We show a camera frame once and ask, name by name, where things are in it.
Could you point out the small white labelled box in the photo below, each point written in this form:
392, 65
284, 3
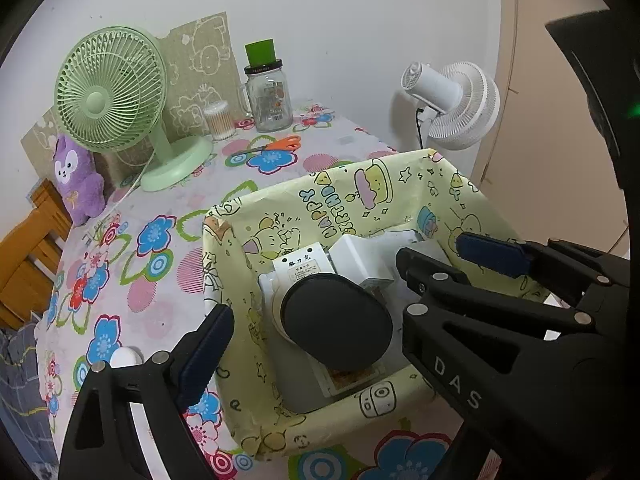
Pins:
300, 260

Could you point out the round black-lidded container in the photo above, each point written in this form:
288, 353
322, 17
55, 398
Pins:
335, 320

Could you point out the clear cotton swab container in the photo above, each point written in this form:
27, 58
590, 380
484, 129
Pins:
220, 122

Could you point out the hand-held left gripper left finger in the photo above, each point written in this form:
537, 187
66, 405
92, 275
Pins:
207, 350

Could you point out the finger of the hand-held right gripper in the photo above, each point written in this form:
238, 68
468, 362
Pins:
435, 340
492, 255

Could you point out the beige wooden door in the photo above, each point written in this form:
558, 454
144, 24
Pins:
540, 110

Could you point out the grey rectangular box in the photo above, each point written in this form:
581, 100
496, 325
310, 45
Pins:
295, 375

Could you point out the white block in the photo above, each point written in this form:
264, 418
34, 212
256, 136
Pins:
405, 240

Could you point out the orange printed card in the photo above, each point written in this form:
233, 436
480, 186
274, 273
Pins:
350, 377

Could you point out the green plastic cup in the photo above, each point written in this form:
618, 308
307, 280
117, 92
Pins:
260, 52

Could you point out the orange wooden furniture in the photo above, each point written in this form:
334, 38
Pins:
25, 270

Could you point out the white charger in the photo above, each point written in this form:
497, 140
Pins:
355, 255

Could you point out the glass jar with black lid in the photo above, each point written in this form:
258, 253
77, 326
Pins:
270, 102

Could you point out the beige cartoon-print cardboard sheet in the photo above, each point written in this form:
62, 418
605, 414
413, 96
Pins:
205, 55

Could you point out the blue-grey bedding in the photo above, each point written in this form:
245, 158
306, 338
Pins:
20, 375

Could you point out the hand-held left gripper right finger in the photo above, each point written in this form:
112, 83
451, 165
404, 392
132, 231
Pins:
465, 455

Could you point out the white standing fan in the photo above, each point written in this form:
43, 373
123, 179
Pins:
440, 87

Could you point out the floral tablecloth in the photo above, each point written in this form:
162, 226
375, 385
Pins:
165, 280

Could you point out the green desk fan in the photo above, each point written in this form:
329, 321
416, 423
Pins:
105, 95

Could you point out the yellow cartoon-print storage box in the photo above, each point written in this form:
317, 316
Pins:
310, 200

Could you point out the purple plush toy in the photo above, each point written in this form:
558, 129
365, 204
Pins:
77, 185

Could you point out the white round object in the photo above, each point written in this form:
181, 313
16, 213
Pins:
125, 356

